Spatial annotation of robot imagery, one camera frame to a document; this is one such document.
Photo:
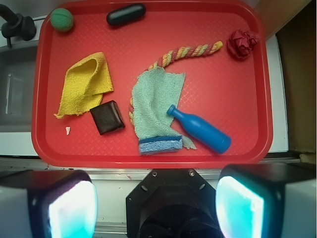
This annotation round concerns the light green cloth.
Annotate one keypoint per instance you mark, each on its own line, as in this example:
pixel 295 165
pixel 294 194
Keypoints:
pixel 153 94

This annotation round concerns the yellow cloth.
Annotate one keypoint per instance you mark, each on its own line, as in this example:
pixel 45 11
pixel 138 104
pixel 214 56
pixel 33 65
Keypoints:
pixel 85 83

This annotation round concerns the small white scrap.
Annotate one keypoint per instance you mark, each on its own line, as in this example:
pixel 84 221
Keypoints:
pixel 67 129

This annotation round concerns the green ball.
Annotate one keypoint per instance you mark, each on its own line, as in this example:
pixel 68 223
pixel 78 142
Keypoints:
pixel 62 20

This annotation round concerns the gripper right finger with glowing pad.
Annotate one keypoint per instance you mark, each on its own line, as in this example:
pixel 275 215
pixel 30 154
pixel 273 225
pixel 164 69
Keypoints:
pixel 267 200

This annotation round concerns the black oblong capsule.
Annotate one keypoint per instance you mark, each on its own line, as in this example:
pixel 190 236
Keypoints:
pixel 126 14

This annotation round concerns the crumpled red paper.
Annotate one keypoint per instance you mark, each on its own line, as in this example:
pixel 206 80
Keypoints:
pixel 242 43

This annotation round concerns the dark brown square pouch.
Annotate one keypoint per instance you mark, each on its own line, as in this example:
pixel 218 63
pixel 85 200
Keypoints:
pixel 107 117

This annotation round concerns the blue plastic bottle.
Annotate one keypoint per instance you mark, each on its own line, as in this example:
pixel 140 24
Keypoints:
pixel 201 130

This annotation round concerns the red plastic tray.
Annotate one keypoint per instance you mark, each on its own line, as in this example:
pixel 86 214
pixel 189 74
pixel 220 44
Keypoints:
pixel 233 95

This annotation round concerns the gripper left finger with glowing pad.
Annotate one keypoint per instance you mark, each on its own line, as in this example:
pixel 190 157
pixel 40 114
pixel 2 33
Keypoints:
pixel 47 204

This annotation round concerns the metal sink basin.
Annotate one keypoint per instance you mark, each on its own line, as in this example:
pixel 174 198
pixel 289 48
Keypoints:
pixel 17 73

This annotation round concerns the blue sponge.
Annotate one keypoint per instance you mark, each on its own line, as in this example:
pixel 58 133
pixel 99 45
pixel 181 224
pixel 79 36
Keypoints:
pixel 162 144

